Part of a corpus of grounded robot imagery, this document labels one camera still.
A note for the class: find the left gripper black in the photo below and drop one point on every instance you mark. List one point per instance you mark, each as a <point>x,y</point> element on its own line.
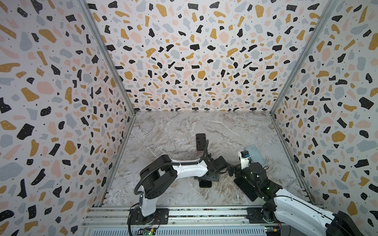
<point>215,177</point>

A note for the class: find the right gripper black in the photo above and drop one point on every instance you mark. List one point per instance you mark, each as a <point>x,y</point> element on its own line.
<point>246,176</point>

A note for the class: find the light blue phone case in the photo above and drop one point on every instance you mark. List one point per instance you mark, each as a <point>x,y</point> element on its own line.
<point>255,155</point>

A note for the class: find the black phone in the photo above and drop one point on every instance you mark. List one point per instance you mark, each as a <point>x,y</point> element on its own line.
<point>201,141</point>
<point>246,188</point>

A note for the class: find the black phone case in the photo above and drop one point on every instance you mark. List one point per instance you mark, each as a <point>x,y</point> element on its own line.
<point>205,184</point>

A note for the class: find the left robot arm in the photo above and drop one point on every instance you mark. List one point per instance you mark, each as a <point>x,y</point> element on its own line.
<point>158,176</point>

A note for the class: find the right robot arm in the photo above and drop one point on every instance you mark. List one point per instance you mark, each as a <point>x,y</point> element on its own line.
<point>282,206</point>

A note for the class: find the right circuit board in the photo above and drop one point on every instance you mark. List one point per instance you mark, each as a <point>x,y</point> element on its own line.
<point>272,230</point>

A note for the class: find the circuit board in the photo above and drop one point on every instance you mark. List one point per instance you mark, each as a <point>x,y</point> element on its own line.
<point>146,232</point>
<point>272,230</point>

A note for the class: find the left circuit board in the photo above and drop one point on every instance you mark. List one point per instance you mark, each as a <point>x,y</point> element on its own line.
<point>146,232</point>

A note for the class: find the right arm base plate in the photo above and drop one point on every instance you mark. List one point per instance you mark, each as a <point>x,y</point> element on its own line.
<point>261,215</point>

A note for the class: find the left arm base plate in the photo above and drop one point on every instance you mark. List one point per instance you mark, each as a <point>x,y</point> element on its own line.
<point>159,217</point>

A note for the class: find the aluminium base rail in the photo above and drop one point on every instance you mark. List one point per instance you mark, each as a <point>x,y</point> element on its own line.
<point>182,221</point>

